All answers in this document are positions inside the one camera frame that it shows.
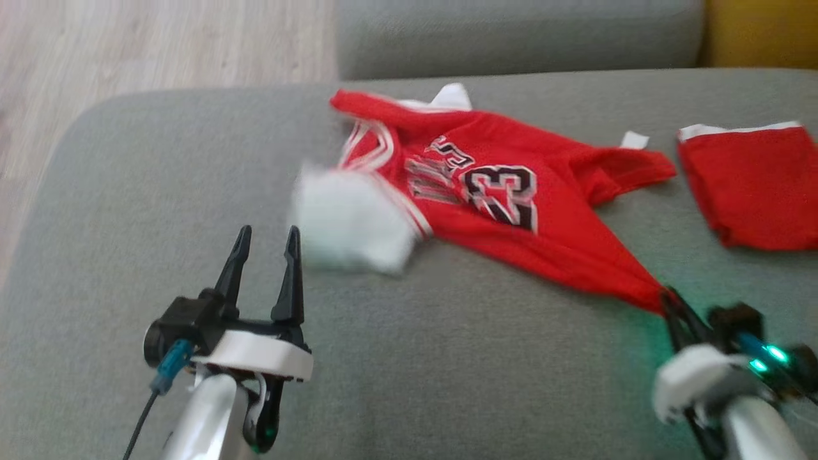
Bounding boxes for yellow sofa backrest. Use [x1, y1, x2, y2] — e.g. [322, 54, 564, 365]
[700, 0, 818, 70]

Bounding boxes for red white basketball jersey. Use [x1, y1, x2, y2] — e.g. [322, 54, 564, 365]
[291, 82, 678, 317]

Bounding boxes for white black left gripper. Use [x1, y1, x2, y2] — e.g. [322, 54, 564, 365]
[192, 226, 314, 456]

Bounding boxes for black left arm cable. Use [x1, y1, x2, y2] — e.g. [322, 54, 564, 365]
[121, 339, 194, 460]

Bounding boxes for red shorts with white stripe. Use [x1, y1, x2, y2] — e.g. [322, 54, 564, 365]
[676, 120, 818, 251]

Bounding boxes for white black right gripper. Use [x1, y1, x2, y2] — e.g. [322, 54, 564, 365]
[652, 287, 758, 460]

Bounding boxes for yellow and grey sofa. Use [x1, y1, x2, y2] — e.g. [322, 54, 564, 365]
[0, 67, 818, 460]

